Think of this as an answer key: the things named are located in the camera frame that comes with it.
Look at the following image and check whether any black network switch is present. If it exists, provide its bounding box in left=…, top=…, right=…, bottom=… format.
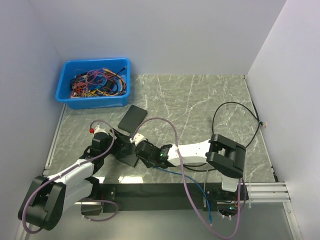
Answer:
left=115, top=143, right=139, bottom=168
left=117, top=104, right=148, bottom=134

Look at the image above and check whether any blue ethernet cable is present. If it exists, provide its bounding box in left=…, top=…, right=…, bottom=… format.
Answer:
left=153, top=164, right=215, bottom=227

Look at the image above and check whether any long black ethernet cable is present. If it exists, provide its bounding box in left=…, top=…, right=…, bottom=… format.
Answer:
left=184, top=101, right=267, bottom=172

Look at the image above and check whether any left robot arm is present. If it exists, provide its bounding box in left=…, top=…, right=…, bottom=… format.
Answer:
left=18, top=126, right=136, bottom=234

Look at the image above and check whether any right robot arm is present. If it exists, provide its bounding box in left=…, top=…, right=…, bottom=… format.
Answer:
left=130, top=133, right=247, bottom=200

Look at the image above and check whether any blue plastic bin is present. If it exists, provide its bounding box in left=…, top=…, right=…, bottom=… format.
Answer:
left=55, top=57, right=131, bottom=110

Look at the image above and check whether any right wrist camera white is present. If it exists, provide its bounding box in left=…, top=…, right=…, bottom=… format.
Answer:
left=129, top=133, right=146, bottom=146

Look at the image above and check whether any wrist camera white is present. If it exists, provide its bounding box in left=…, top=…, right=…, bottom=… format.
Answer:
left=89, top=125, right=107, bottom=135
left=129, top=133, right=146, bottom=146

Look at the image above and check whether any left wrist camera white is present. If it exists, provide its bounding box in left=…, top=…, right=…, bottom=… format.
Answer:
left=89, top=125, right=107, bottom=135

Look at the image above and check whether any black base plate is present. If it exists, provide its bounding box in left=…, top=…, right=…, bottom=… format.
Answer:
left=100, top=182, right=238, bottom=212

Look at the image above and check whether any tangled coloured wires bundle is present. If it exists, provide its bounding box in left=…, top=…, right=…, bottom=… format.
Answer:
left=68, top=66, right=128, bottom=99

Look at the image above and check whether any grey ethernet cable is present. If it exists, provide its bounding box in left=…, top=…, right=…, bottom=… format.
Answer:
left=202, top=169, right=210, bottom=208

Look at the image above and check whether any aluminium rail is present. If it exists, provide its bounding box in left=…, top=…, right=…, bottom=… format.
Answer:
left=246, top=182, right=291, bottom=203

